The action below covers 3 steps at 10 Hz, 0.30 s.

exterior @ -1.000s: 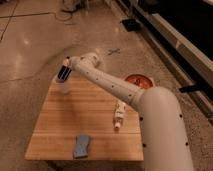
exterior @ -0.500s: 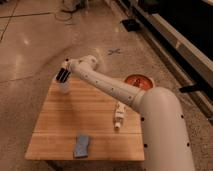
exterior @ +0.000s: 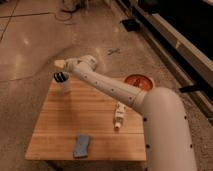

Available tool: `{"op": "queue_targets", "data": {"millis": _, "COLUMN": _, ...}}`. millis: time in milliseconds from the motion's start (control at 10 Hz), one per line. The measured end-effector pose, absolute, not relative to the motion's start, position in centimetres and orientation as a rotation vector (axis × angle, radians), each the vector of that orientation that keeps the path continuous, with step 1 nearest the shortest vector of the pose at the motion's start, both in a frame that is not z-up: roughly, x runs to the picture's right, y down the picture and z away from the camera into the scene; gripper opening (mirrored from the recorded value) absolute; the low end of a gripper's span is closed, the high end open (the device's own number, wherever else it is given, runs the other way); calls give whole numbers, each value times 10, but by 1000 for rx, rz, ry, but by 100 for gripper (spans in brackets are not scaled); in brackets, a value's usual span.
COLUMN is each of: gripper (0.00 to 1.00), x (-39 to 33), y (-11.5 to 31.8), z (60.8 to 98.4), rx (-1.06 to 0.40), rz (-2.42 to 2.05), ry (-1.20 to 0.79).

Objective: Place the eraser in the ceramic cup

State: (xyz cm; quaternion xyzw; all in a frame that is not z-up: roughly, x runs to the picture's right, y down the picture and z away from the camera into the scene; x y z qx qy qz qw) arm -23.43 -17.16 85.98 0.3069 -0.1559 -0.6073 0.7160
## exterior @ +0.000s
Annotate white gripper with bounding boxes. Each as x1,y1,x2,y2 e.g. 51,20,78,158
54,58,88,71

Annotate black striped eraser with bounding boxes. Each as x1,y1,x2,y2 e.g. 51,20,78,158
54,72,68,83

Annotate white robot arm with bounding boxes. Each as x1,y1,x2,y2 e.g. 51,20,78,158
54,55,197,171

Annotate wooden folding table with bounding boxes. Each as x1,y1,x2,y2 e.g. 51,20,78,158
25,78,146,171

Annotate white tube bottle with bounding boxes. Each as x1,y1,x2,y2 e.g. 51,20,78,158
114,102,126,129

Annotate blue sponge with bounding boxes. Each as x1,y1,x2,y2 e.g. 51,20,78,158
73,135,90,158

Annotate black floor box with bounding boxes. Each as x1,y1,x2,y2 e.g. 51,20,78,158
121,19,140,32

